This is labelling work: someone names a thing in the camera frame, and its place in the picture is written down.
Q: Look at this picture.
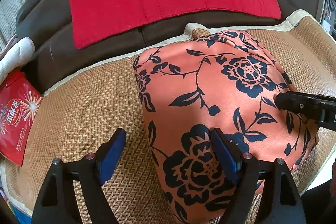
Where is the orange floral garment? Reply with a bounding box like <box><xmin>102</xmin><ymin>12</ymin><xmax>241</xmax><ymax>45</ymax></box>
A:
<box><xmin>133</xmin><ymin>30</ymin><xmax>318</xmax><ymax>223</ymax></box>

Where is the red egg roll box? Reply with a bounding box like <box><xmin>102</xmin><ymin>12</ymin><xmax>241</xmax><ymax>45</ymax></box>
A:
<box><xmin>0</xmin><ymin>69</ymin><xmax>43</xmax><ymax>166</ymax></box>

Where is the white quilted cushion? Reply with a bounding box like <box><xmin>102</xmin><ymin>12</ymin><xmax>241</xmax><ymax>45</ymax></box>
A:
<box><xmin>0</xmin><ymin>35</ymin><xmax>35</xmax><ymax>84</ymax></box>

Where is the dark brown leather headboard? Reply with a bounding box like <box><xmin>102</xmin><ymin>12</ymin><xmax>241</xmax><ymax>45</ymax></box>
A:
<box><xmin>15</xmin><ymin>0</ymin><xmax>326</xmax><ymax>94</ymax></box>

